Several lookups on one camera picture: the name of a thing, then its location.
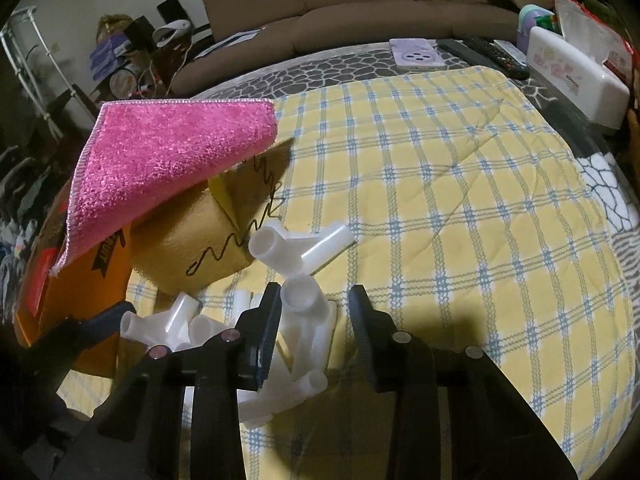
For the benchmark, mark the grey remote control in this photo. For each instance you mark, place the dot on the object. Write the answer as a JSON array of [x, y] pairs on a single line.
[[506, 54]]

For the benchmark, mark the yellow plaid cloth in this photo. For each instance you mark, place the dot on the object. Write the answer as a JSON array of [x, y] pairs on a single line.
[[425, 210]]

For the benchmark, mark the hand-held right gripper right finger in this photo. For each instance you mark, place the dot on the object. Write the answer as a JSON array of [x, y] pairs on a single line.
[[364, 340]]

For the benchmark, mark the pink fluffy cloth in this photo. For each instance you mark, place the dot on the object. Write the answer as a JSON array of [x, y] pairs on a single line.
[[165, 160]]

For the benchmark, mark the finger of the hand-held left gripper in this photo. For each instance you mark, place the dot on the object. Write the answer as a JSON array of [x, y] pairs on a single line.
[[107, 319]]

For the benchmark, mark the blue cardboard box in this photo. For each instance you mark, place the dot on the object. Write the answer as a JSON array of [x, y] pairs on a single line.
[[110, 52]]

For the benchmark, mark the purple and green container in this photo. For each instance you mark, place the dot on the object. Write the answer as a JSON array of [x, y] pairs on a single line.
[[532, 25]]

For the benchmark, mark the red and white packaging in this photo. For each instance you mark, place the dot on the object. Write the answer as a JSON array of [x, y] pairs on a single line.
[[600, 35]]

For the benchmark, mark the brown sofa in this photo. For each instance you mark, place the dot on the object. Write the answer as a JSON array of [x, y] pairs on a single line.
[[350, 15]]

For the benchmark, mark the lavender power strip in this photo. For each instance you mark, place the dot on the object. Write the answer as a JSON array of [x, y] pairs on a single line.
[[416, 54]]

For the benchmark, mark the black remote control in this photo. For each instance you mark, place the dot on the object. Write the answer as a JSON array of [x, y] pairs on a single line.
[[470, 51]]

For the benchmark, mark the white plastic pipe connector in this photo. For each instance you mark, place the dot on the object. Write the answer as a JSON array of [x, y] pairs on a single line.
[[295, 395], [280, 252], [167, 320], [210, 327], [305, 302]]

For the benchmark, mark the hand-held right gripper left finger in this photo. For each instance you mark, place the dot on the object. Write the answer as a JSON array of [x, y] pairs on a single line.
[[262, 340]]

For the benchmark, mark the orange cardboard box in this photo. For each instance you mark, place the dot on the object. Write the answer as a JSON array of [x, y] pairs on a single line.
[[85, 290]]

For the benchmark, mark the papers on sofa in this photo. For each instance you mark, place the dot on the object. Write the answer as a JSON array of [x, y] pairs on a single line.
[[232, 41]]

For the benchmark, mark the white tissue box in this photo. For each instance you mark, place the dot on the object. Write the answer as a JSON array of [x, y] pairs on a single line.
[[575, 75]]

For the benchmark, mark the metal rack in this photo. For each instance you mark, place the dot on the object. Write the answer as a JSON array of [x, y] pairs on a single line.
[[22, 60]]

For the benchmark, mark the white curved device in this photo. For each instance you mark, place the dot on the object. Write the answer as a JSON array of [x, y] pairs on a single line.
[[171, 31]]

